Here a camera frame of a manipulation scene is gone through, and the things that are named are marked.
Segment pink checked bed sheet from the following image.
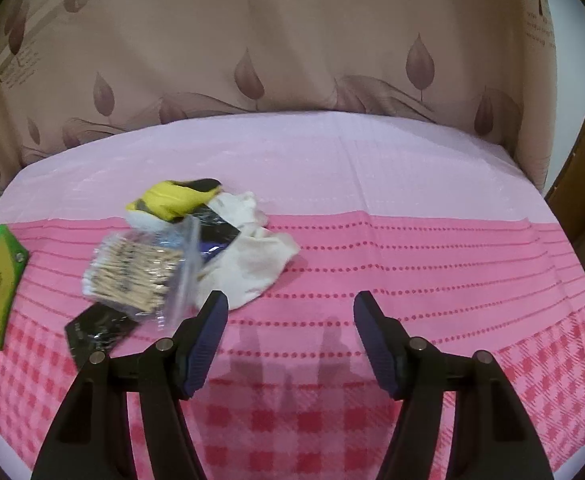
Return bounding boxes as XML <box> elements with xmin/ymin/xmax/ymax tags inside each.
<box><xmin>0</xmin><ymin>108</ymin><xmax>585</xmax><ymax>480</ymax></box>

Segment black shiny packet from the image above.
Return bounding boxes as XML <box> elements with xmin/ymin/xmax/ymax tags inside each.
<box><xmin>192</xmin><ymin>207</ymin><xmax>243</xmax><ymax>266</ymax></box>

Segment beige leaf print curtain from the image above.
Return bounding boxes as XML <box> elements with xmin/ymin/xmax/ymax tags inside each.
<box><xmin>0</xmin><ymin>0</ymin><xmax>558</xmax><ymax>192</ymax></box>

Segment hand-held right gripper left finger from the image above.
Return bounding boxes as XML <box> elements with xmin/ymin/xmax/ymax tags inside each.
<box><xmin>31</xmin><ymin>290</ymin><xmax>230</xmax><ymax>480</ymax></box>

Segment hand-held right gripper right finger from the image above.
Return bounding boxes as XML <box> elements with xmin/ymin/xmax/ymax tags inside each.
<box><xmin>353</xmin><ymin>290</ymin><xmax>555</xmax><ymax>480</ymax></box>

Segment bag of cotton swabs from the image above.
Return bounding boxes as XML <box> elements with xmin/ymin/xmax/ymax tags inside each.
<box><xmin>82</xmin><ymin>217</ymin><xmax>203</xmax><ymax>333</ymax></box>

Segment yellow and black sock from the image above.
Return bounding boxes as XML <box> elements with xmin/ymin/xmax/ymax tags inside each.
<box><xmin>126</xmin><ymin>177</ymin><xmax>223</xmax><ymax>231</ymax></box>

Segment white sock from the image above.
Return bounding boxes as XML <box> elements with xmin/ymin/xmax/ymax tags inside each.
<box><xmin>192</xmin><ymin>191</ymin><xmax>301</xmax><ymax>311</ymax></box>

